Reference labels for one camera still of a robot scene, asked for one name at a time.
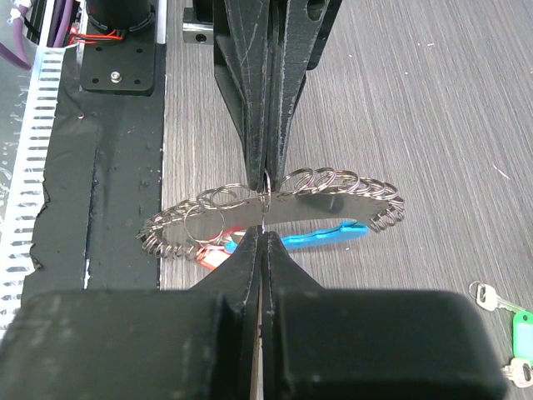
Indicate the perforated cable duct strip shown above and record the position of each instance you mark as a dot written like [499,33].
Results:
[26,195]

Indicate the red key tag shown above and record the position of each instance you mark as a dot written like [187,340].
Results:
[215,254]

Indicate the green tag key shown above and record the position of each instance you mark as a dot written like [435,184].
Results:
[518,369]

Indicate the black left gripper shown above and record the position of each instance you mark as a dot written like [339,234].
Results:
[299,32]

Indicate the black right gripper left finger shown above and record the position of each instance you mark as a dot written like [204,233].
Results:
[199,343]

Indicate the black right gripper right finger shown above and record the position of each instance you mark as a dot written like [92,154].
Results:
[323,343]

